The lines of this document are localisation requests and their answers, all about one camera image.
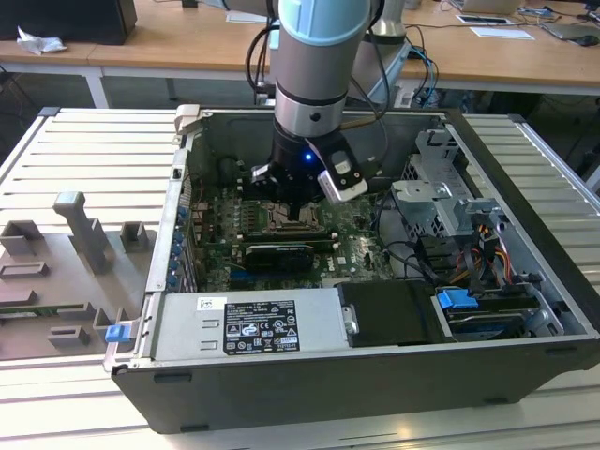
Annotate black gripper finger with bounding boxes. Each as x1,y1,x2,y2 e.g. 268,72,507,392
249,162,305,222

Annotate black RAM slot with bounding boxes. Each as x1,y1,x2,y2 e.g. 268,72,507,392
243,226,335,237
236,232,340,247

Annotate black graphics card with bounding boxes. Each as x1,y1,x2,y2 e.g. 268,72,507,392
243,242,315,274

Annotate grey case release latch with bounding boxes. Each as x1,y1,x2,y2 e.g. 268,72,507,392
173,104,203,137

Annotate green motherboard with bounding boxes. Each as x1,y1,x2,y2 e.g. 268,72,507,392
187,180,399,292

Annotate silver metal drive cage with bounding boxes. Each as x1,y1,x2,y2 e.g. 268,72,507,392
388,128,507,240

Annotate wooden desk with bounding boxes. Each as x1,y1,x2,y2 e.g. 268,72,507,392
0,0,600,110

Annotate white and blue sheet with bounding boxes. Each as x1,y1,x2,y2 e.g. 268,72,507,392
226,11,278,23

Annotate silver power supply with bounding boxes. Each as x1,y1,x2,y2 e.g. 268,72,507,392
152,286,351,362

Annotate blue disk carrier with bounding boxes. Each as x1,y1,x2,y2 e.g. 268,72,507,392
434,288,540,342

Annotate black PC case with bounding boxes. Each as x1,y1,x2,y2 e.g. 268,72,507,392
111,106,600,435

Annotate grey-brown parts rack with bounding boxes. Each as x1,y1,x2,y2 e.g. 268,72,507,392
0,189,158,362

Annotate white-framed dark tablet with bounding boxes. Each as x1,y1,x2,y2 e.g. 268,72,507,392
457,13,513,27

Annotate white paper sheet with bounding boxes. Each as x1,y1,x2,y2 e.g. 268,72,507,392
470,26,536,42

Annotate black computer box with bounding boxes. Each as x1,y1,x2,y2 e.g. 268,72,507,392
0,0,138,47

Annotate open silver laptop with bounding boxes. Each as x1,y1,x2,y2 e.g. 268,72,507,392
461,0,522,14

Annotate crumpled white paper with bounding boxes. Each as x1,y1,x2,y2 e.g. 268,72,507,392
16,25,67,56

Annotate green RAM stick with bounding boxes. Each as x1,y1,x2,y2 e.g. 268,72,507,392
0,305,65,319

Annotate closed grey laptop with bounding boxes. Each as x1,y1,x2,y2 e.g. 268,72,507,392
541,21,600,44

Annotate bronze cable hose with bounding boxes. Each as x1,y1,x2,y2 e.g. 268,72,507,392
338,115,377,131

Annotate blue cable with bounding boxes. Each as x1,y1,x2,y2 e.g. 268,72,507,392
410,44,442,102

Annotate black wire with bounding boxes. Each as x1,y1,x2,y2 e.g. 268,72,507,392
374,189,444,288

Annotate coloured power wire bundle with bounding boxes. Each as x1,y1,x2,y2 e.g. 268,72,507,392
449,224,515,294

